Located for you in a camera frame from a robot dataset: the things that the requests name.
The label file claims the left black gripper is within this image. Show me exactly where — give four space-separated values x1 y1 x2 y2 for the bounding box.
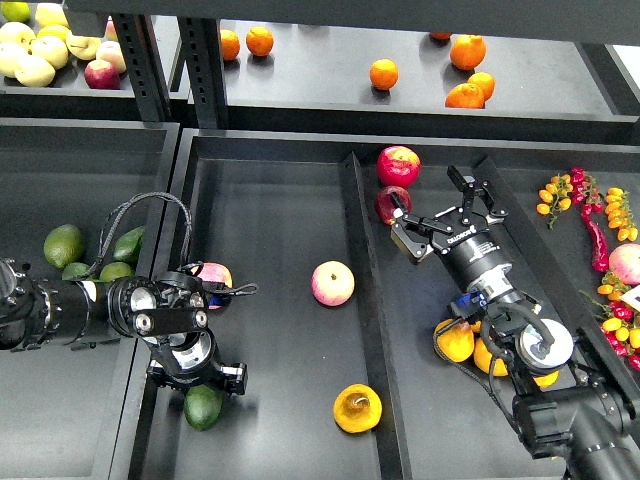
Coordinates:
146 334 247 395

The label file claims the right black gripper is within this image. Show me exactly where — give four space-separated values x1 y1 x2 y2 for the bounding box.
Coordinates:
390 165 514 295

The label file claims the dark green avocado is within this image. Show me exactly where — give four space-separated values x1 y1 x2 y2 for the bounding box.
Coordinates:
183 385 224 431

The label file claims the yellow pear with stem up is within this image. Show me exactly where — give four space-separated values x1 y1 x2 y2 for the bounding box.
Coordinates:
333 383 382 434

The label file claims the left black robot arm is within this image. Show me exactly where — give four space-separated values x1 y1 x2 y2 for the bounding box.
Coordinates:
1 192 258 395

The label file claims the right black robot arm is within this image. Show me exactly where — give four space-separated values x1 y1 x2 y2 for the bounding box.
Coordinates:
388 166 639 479

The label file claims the yellow pear left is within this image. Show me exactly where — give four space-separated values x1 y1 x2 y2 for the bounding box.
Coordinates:
433 319 475 363

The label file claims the yellow pear upper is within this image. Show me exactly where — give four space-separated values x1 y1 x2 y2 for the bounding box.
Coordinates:
473 337 508 377

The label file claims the green avocado right of pile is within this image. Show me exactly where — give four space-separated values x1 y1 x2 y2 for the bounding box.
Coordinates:
99 261 135 282

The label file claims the yellow pear lower right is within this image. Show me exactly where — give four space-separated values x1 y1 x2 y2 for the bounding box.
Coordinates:
533 370 560 389

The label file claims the green avocado middle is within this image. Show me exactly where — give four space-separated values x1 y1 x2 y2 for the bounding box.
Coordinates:
61 262 90 281

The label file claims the dark red apple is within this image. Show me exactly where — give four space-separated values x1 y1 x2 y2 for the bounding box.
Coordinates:
374 186 412 225

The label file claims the bright red apple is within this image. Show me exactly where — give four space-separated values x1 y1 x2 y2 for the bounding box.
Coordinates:
376 146 422 189

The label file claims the black centre tray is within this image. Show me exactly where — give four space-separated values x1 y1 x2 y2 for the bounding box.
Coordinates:
108 127 640 480

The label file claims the black tray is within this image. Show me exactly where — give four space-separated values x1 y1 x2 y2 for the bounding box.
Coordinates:
1 119 179 479
108 127 640 480

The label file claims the pink apple left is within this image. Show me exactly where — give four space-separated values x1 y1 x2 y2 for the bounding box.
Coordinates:
197 262 233 310

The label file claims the orange cherry tomato vine left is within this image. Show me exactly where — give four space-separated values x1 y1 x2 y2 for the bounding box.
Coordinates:
536 174 573 230

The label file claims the orange cherry tomato vine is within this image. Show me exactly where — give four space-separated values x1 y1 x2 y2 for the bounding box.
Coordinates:
605 187 639 242
536 174 573 230

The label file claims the orange on shelf front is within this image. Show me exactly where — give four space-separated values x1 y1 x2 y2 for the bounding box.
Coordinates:
445 83 485 109

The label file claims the pink apple centre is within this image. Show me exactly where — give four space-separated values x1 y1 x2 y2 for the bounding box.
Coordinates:
311 260 355 307

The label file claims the orange on shelf right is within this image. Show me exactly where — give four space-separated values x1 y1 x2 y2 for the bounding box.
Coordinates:
467 72 496 101

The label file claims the red cherry tomato vine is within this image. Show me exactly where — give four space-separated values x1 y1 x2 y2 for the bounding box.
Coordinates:
570 167 604 215

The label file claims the orange on shelf centre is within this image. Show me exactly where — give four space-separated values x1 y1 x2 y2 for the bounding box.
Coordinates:
369 58 399 91

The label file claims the red chili pepper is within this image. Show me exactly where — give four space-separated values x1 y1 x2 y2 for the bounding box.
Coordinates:
581 204 609 273

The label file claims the black left tray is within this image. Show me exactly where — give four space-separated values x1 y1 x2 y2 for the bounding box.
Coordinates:
1 119 179 479

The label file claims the large orange on shelf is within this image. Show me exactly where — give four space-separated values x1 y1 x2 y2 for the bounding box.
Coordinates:
449 34 487 71

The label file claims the black tray divider left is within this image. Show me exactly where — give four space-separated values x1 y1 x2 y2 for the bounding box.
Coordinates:
339 152 411 479

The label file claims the black tray divider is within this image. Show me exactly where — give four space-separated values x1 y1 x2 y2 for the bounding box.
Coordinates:
474 155 639 415
339 152 411 479

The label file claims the orange cherry tomato vine right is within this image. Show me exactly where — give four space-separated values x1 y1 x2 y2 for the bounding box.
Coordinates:
605 187 639 242

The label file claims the black upper shelf right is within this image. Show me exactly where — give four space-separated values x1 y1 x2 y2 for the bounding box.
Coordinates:
223 23 639 145

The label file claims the black shelf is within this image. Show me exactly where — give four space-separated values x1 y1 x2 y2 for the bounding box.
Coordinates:
223 23 639 145
0 13 185 121

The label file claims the orange partly hidden top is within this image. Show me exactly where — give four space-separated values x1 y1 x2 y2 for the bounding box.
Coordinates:
429 32 452 41

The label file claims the pink apple right edge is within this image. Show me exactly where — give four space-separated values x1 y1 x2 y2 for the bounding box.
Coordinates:
609 243 640 285

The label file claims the black tray divider right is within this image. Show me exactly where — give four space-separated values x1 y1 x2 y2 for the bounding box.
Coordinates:
474 155 639 415

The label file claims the white label card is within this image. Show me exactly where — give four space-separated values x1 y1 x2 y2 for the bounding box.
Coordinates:
620 285 640 312

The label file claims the mixed cherry tomato bunch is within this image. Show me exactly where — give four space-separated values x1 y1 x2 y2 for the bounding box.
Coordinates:
581 270 639 372

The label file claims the orange on shelf left edge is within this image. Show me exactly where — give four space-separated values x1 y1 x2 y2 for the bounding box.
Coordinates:
219 29 240 62

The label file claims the black upper shelf left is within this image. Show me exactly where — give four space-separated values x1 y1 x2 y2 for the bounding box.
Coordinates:
0 13 185 121

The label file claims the green avocado by tray wall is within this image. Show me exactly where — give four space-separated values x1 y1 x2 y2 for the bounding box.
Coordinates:
112 226 146 265

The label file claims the black shelf post right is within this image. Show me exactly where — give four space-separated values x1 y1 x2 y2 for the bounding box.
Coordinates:
178 17 229 130

